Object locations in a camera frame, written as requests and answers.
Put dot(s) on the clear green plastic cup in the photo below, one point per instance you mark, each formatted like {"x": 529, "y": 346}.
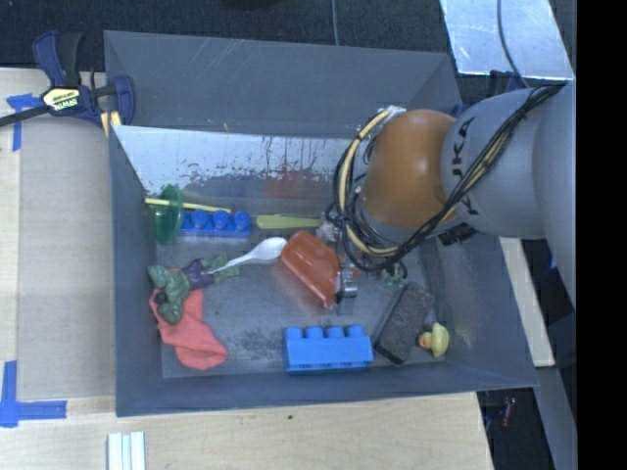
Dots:
{"x": 169, "y": 216}

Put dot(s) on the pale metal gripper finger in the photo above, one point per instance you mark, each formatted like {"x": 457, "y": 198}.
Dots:
{"x": 345, "y": 276}
{"x": 349, "y": 292}

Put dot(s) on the black cylinder on white bracket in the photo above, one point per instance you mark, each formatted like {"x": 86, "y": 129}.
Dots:
{"x": 458, "y": 235}

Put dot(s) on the yellow-green plastic knife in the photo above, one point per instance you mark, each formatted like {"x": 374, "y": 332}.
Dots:
{"x": 284, "y": 221}

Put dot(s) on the thin yellow stick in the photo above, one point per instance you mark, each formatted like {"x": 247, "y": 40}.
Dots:
{"x": 206, "y": 206}

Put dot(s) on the thin blue toy brick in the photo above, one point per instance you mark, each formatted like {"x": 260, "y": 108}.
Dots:
{"x": 215, "y": 223}

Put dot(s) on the dark grey sponge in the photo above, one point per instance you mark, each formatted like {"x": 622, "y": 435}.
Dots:
{"x": 404, "y": 323}

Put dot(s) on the grey metal bin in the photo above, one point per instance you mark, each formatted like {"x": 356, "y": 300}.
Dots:
{"x": 274, "y": 91}

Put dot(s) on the red-orange cloth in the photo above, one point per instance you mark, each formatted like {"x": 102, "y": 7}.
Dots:
{"x": 193, "y": 336}

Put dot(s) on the white plastic spoon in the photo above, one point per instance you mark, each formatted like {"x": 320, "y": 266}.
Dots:
{"x": 267, "y": 250}

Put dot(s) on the thick blue toy brick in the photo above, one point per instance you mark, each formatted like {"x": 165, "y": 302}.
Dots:
{"x": 325, "y": 350}

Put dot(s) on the green and purple toy figure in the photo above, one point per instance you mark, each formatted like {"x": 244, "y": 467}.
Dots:
{"x": 171, "y": 287}

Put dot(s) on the yellow rubber duck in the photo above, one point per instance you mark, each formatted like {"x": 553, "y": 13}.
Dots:
{"x": 437, "y": 340}

